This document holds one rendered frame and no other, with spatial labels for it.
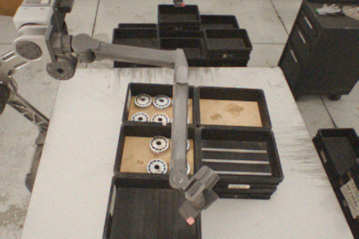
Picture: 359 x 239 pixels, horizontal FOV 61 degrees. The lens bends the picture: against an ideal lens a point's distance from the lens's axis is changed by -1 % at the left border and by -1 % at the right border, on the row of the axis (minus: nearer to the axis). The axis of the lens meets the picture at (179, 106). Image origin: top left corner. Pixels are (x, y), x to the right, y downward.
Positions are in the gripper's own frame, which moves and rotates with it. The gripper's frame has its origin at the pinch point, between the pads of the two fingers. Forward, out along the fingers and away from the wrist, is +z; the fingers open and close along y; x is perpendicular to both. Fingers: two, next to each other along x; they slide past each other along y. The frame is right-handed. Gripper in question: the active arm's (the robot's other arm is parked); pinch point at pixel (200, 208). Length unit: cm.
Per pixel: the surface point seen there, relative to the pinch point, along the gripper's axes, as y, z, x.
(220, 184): 17.6, 28.5, 9.6
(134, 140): 1, 23, 58
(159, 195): -7.8, 22.3, 24.5
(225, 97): 60, 36, 48
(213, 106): 50, 36, 49
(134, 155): -4, 22, 50
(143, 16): 123, 129, 263
